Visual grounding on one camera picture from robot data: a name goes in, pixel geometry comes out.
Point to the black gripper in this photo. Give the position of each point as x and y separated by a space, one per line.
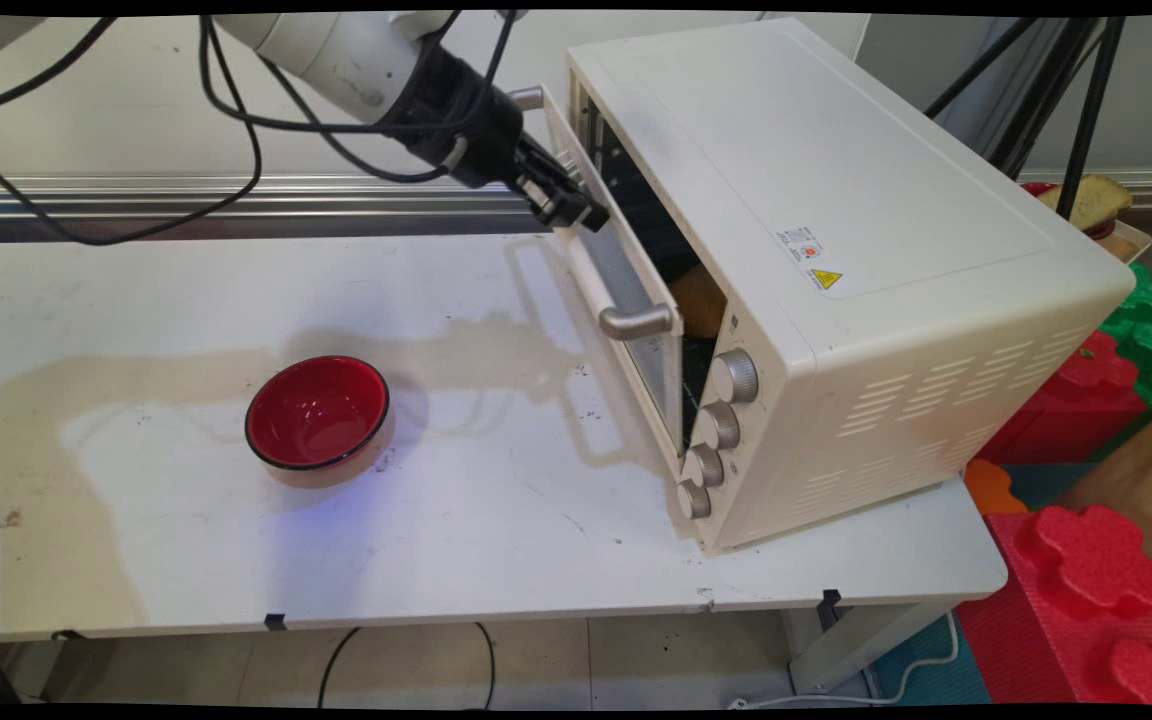
456 115

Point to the white glass oven door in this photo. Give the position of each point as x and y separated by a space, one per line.
591 275

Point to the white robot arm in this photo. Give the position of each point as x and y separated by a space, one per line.
316 50

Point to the yellow-brown bread piece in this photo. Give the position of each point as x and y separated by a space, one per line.
698 300

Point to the round white oven knob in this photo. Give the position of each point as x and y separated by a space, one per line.
693 499
704 467
736 376
720 426

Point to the white toaster oven body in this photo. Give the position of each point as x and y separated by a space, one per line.
836 180

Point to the red bowl black rim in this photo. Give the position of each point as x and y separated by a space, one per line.
316 410

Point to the black table edge clip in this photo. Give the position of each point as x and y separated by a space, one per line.
276 621
830 600

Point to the orange foam puzzle piece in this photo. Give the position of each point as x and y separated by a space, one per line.
991 487

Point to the black tripod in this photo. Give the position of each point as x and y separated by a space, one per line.
1086 120

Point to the toasted sandwich bread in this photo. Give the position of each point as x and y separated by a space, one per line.
1091 198

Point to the white table leg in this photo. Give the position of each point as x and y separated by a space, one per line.
866 640

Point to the red foam block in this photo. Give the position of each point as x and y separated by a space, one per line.
1076 410

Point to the white plastic tray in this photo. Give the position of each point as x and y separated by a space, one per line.
1131 242

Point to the blue foam mat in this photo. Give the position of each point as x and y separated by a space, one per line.
926 670

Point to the green foam puzzle block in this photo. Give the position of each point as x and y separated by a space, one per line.
1151 340

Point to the red flower-shaped foam piece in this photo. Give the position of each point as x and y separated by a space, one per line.
1096 560

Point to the large red foam mat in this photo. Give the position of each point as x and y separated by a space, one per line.
1036 650

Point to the aluminium table rail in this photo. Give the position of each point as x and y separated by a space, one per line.
236 195

